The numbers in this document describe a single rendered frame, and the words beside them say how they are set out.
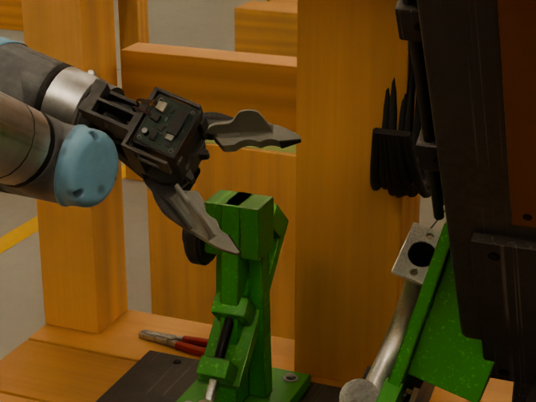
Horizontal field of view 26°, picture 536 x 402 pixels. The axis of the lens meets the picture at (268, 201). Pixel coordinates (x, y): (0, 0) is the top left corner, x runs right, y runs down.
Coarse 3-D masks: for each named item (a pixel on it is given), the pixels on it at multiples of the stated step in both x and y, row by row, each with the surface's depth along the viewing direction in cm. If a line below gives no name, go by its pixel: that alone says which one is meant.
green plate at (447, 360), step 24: (432, 264) 100; (432, 288) 101; (432, 312) 103; (456, 312) 102; (408, 336) 104; (432, 336) 104; (456, 336) 103; (408, 360) 104; (432, 360) 105; (456, 360) 104; (480, 360) 103; (408, 384) 114; (456, 384) 105; (480, 384) 104
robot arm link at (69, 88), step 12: (60, 72) 118; (72, 72) 118; (84, 72) 119; (60, 84) 117; (72, 84) 117; (84, 84) 117; (48, 96) 117; (60, 96) 117; (72, 96) 116; (84, 96) 116; (48, 108) 117; (60, 108) 117; (72, 108) 116; (60, 120) 117; (72, 120) 116
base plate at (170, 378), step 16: (144, 368) 152; (160, 368) 152; (176, 368) 152; (192, 368) 152; (128, 384) 148; (144, 384) 148; (160, 384) 148; (176, 384) 148; (320, 384) 148; (112, 400) 144; (128, 400) 144; (144, 400) 144; (160, 400) 144; (304, 400) 144; (320, 400) 144; (336, 400) 144
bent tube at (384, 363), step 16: (416, 224) 112; (416, 240) 111; (432, 240) 111; (400, 256) 110; (416, 256) 115; (400, 272) 110; (416, 272) 111; (416, 288) 115; (400, 304) 120; (400, 320) 120; (400, 336) 120; (384, 352) 121; (384, 368) 120
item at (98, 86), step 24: (96, 96) 115; (120, 96) 116; (168, 96) 114; (96, 120) 115; (120, 120) 116; (144, 120) 113; (168, 120) 113; (192, 120) 113; (120, 144) 112; (144, 144) 112; (168, 144) 112; (192, 144) 116; (144, 168) 116; (168, 168) 112; (192, 168) 118
